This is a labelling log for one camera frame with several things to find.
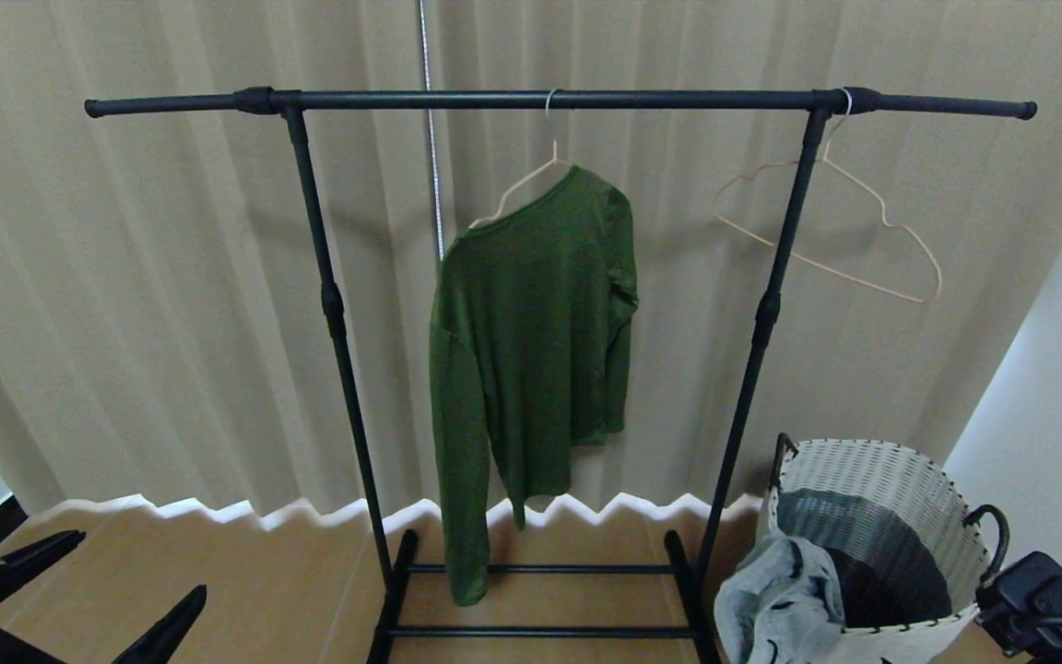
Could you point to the white laundry basket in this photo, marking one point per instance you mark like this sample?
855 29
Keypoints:
872 470

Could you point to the black clothes rack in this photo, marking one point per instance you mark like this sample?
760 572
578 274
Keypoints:
494 99

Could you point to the pale grey shorts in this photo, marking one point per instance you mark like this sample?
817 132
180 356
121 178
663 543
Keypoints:
780 590

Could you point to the green long-sleeved shirt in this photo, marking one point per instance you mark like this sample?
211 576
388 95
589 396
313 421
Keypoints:
531 323

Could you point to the pink clothes hanger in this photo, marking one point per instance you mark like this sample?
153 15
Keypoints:
863 277
555 152

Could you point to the beige curtain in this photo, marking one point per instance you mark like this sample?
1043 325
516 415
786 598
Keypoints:
171 277

